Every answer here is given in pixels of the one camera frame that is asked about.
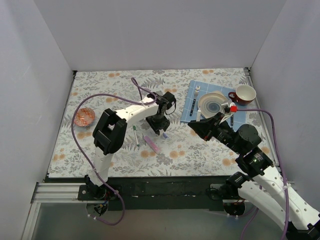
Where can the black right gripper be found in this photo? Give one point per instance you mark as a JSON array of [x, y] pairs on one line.
[[213, 129]]

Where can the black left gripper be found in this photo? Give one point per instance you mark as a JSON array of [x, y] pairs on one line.
[[158, 124]]

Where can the blue marker cap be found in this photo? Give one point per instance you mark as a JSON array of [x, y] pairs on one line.
[[165, 135]]

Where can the white green-tipped marker pen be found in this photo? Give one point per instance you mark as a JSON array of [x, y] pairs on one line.
[[136, 138]]

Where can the pink highlighter pen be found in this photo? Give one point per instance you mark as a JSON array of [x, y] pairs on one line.
[[152, 145]]

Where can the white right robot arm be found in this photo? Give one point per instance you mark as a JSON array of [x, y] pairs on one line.
[[259, 181]]

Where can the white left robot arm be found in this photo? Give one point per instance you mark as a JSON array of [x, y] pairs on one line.
[[110, 132]]

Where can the beige blue-ringed plate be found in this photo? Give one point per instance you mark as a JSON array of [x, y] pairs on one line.
[[211, 103]]

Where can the blue checkered cloth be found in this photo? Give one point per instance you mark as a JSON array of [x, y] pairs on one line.
[[205, 88]]

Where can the red white mug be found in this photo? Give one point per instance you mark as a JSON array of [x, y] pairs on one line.
[[243, 95]]

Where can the red patterned small bowl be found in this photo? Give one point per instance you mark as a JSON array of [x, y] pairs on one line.
[[84, 117]]

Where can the black-handled knife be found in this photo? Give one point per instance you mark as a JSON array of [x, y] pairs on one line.
[[232, 117]]

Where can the silver fork black handle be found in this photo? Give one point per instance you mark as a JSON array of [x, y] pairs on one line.
[[195, 95]]

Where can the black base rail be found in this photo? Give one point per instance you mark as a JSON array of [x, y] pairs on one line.
[[159, 193]]

